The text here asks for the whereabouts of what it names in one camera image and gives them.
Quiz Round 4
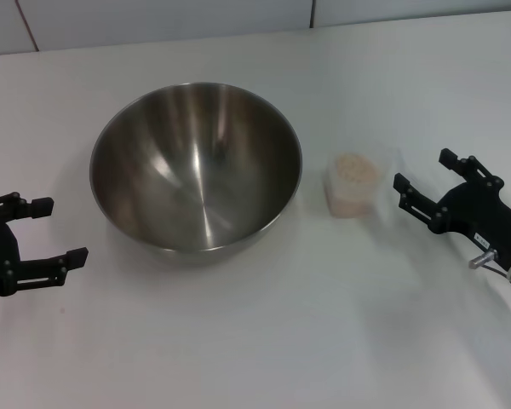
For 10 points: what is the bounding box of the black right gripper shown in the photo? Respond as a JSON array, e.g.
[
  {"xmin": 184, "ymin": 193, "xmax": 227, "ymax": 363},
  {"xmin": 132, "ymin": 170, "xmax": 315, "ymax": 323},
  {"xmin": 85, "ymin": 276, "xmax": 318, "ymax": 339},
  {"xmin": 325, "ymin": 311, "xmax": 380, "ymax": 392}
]
[{"xmin": 393, "ymin": 147, "xmax": 511, "ymax": 274}]

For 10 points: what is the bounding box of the stainless steel mixing bowl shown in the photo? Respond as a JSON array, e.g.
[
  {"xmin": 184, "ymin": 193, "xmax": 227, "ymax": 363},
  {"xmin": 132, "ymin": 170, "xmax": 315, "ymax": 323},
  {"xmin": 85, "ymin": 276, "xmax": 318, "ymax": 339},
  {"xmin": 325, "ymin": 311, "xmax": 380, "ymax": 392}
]
[{"xmin": 89, "ymin": 81, "xmax": 303, "ymax": 268}]

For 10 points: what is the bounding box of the black cable with metal plugs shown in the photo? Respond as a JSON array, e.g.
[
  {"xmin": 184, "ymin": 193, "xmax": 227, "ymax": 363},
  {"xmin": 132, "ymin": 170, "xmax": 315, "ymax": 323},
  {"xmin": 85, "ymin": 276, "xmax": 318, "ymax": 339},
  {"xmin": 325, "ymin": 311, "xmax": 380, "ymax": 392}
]
[{"xmin": 468, "ymin": 250, "xmax": 511, "ymax": 303}]

